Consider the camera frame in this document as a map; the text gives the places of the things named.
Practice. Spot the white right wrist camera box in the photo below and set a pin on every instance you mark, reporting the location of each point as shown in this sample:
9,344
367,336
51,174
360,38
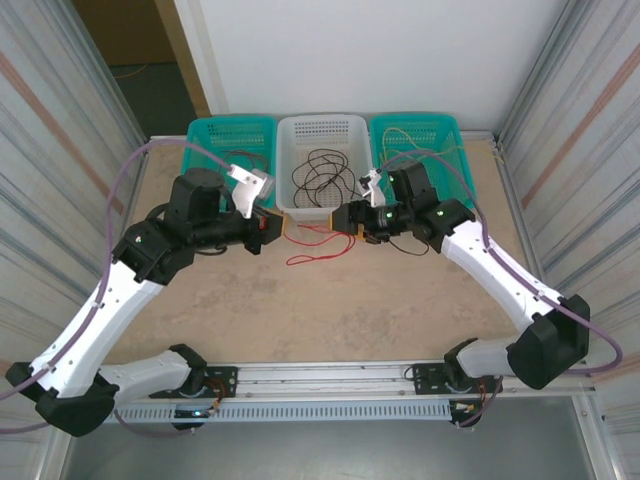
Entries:
375,192

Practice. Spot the teal plastic basket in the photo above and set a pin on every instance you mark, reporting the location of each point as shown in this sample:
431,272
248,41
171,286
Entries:
225,135
442,180

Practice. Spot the white plastic basket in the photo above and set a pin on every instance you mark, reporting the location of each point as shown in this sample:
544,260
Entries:
325,135

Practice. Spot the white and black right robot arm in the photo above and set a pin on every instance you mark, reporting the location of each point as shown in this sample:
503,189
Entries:
500,280

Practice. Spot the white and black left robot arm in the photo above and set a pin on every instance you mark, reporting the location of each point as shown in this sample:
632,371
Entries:
100,320

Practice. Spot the small circuit board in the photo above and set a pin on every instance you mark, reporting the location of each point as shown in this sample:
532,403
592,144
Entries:
467,407
192,413

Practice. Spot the light brown wooden door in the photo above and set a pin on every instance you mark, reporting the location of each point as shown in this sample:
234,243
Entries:
185,60

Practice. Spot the dark brown wooden board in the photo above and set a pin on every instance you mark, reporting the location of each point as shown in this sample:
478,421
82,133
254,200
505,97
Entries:
125,30

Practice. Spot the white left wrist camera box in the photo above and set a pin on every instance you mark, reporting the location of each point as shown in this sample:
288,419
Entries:
247,192

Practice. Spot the aluminium mounting rail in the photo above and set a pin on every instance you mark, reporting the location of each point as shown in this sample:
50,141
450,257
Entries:
325,375

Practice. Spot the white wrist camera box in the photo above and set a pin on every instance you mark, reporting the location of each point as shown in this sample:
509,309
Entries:
247,192
375,192

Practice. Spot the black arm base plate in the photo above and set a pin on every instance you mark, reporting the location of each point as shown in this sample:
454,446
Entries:
425,375
225,375

